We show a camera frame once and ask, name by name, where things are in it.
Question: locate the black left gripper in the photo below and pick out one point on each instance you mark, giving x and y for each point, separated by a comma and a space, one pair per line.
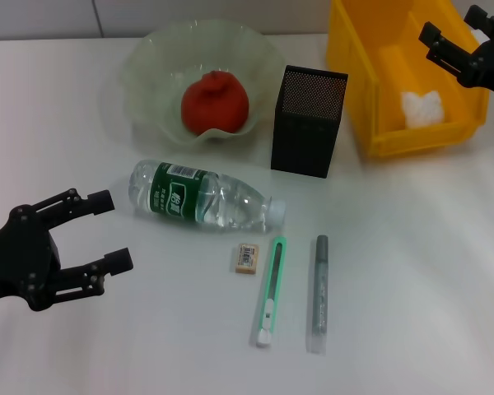
24, 259

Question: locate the white paper ball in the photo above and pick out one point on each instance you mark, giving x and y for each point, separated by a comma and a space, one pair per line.
422, 109

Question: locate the clear green-label water bottle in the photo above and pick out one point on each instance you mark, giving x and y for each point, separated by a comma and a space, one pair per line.
230, 197

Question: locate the orange knitted toy fruit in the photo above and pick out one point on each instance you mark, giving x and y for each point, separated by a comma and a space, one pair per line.
216, 103

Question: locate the black mesh pen holder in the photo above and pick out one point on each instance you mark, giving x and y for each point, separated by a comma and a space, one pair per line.
304, 136

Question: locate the beige eraser with barcode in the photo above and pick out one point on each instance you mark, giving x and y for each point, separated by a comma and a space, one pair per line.
246, 258

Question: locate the green wavy glass fruit bowl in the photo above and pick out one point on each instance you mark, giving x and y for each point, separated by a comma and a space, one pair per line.
156, 82

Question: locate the green utility knife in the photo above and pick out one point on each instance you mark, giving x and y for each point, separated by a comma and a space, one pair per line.
271, 280

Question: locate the grey marker pen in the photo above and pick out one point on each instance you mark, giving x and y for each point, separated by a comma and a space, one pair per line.
321, 288

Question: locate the yellow plastic storage bin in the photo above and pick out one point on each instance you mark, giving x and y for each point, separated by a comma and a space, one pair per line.
370, 82

